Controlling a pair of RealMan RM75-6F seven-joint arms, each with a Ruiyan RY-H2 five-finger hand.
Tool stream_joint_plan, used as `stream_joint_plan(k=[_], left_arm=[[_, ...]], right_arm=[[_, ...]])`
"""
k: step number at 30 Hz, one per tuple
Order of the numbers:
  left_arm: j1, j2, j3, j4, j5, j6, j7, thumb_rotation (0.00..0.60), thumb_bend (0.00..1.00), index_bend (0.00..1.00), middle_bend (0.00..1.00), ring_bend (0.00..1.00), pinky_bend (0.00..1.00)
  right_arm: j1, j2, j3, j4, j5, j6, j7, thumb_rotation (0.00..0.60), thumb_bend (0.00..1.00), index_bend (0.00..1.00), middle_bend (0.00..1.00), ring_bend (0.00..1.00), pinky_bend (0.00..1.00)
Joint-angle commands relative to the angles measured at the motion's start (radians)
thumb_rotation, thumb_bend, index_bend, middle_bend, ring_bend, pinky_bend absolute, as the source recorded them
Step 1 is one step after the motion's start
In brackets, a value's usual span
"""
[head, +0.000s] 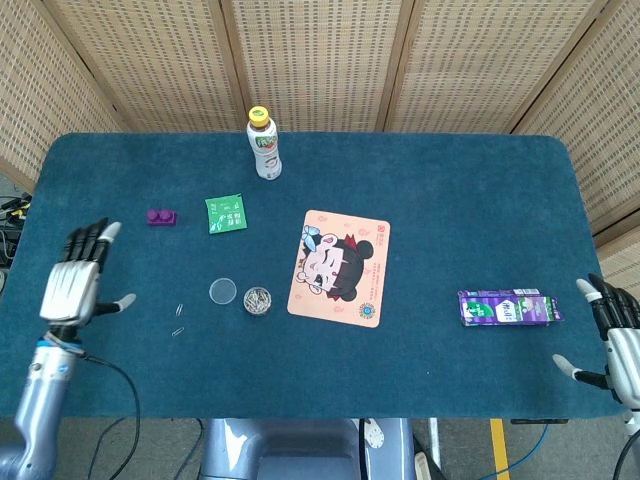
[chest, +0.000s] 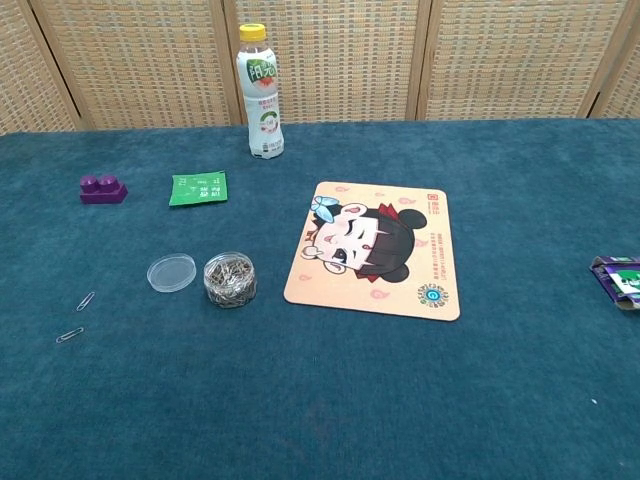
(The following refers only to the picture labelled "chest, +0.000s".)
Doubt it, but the cartoon girl mouse pad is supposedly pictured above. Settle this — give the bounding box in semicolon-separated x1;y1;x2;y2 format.
283;180;462;322

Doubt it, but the clear jar of paper clips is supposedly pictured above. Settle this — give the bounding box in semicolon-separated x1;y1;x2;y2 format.
202;251;258;309

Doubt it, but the green sachet packet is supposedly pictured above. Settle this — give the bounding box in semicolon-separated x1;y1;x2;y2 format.
168;171;229;207

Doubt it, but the yellow-capped drink bottle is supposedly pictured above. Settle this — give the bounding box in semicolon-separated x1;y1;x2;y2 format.
235;23;285;160

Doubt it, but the blue felt table cloth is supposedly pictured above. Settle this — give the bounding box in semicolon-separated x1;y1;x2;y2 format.
0;117;640;480

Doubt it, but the clear round plastic lid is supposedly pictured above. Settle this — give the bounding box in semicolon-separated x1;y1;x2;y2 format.
146;253;197;294

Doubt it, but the woven folding screen panel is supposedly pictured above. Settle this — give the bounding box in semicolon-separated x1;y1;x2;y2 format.
214;0;432;125
0;0;86;135
29;0;242;131
414;0;636;121
589;9;640;120

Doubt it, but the purple toy building block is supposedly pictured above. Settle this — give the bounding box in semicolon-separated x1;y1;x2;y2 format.
79;174;129;205

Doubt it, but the flattened purple milk carton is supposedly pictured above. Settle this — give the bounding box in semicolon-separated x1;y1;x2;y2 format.
589;255;640;312

